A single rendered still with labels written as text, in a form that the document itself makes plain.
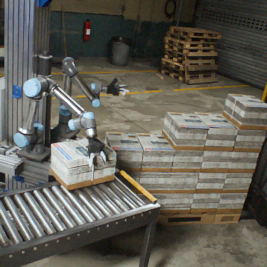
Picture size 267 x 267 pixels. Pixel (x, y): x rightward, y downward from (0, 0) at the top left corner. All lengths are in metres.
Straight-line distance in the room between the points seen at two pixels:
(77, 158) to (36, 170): 0.62
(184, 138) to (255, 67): 7.50
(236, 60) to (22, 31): 8.65
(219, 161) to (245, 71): 7.43
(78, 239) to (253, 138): 1.98
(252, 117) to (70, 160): 1.77
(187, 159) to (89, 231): 1.42
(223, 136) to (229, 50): 7.89
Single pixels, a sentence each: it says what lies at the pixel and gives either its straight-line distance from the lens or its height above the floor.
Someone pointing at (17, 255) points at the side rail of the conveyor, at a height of 0.77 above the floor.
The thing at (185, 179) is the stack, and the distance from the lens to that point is 3.31.
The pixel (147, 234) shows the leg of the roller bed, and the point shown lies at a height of 0.56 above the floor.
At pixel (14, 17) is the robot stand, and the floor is 1.79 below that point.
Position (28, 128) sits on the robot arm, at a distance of 2.61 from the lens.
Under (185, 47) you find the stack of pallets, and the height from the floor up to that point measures 0.90.
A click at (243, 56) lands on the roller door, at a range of 10.71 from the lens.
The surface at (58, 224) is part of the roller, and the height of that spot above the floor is 0.80.
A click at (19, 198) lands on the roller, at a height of 0.80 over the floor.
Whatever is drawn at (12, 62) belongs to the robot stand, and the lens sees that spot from 2.91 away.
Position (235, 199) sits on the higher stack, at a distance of 3.72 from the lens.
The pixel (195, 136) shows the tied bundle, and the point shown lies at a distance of 3.15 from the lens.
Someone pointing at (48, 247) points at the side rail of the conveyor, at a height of 0.75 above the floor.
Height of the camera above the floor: 2.12
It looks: 23 degrees down
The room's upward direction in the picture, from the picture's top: 8 degrees clockwise
